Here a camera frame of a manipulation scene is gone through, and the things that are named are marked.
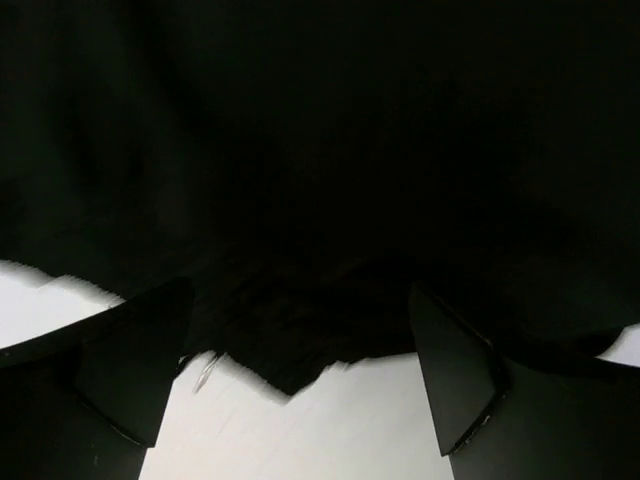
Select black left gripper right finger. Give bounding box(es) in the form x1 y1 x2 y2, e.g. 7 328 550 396
409 284 639 480

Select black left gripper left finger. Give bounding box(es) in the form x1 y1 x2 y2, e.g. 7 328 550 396
1 278 194 480

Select black trousers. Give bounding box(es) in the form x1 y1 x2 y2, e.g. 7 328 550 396
1 1 639 395

